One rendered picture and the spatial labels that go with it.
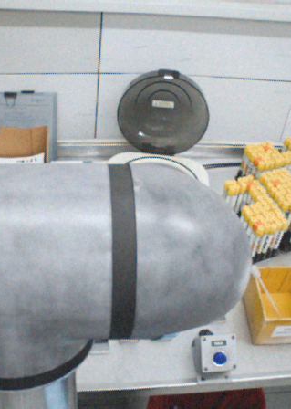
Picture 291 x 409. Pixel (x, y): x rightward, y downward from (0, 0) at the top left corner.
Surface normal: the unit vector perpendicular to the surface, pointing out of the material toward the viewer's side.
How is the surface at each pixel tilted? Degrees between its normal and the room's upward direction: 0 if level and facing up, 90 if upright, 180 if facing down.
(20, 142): 87
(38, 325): 89
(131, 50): 90
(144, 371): 0
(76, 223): 24
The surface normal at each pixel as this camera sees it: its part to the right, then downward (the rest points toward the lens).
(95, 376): 0.09, -0.71
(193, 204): 0.51, -0.51
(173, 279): 0.33, 0.22
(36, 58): 0.11, 0.71
